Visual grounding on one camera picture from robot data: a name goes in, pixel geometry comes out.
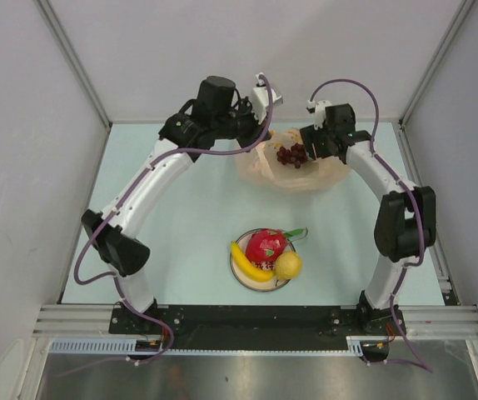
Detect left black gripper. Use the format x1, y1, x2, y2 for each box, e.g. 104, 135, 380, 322
212, 97, 271, 153

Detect dark red fake grapes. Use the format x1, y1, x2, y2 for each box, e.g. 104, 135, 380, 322
276, 143, 308, 168

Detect translucent orange plastic bag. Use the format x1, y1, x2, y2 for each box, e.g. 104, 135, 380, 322
234, 128, 351, 193

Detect red fake dragon fruit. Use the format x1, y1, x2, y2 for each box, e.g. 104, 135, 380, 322
245, 227, 308, 263

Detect yellow fake lemon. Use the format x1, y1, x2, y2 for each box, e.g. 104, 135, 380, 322
274, 252, 303, 280

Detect yellow fake banana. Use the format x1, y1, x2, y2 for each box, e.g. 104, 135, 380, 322
231, 242, 274, 283

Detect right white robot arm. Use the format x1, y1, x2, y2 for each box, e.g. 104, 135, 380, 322
300, 101, 436, 334

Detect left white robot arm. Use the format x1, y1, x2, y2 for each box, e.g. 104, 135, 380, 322
73, 73, 283, 333

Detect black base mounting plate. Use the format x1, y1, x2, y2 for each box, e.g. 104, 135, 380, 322
109, 303, 406, 349

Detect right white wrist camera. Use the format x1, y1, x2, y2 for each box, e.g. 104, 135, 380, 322
306, 100, 332, 130

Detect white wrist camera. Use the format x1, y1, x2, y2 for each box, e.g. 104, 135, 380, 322
249, 72, 283, 124
306, 100, 332, 130

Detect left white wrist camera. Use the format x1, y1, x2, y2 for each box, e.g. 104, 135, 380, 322
249, 72, 283, 124

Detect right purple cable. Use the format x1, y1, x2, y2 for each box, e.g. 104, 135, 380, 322
308, 77, 434, 374

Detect purple cable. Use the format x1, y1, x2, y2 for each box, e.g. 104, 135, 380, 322
308, 77, 434, 374
55, 73, 277, 376

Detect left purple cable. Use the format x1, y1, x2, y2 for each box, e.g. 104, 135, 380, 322
55, 73, 277, 376

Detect right aluminium corner post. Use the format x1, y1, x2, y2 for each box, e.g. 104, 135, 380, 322
398, 0, 476, 127

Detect aluminium corner post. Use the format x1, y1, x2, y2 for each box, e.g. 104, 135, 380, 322
33, 0, 112, 133
398, 0, 476, 127

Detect white slotted cable duct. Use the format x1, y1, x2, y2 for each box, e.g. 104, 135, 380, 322
49, 337, 363, 357

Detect left aluminium corner post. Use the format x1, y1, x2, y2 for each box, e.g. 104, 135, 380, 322
33, 0, 112, 133

